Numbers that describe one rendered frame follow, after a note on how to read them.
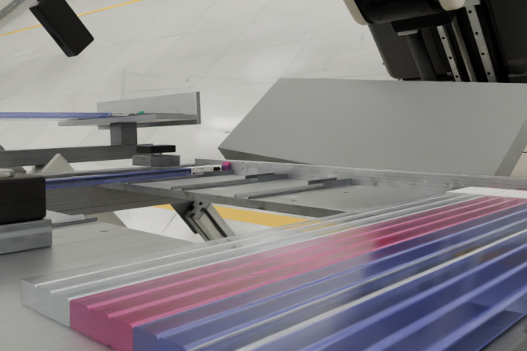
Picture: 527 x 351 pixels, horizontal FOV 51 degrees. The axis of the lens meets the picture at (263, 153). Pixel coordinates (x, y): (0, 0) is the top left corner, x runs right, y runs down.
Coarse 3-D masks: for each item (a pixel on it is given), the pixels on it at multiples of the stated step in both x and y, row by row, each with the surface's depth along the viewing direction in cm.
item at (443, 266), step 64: (448, 192) 55; (512, 192) 55; (192, 256) 28; (256, 256) 28; (320, 256) 28; (384, 256) 28; (448, 256) 28; (512, 256) 28; (64, 320) 22; (128, 320) 19; (192, 320) 19; (256, 320) 19; (320, 320) 19; (384, 320) 19; (448, 320) 19; (512, 320) 22
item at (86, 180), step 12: (168, 168) 80; (180, 168) 81; (228, 168) 88; (48, 180) 66; (60, 180) 67; (72, 180) 68; (84, 180) 69; (96, 180) 71; (108, 180) 72; (120, 180) 73; (132, 180) 74
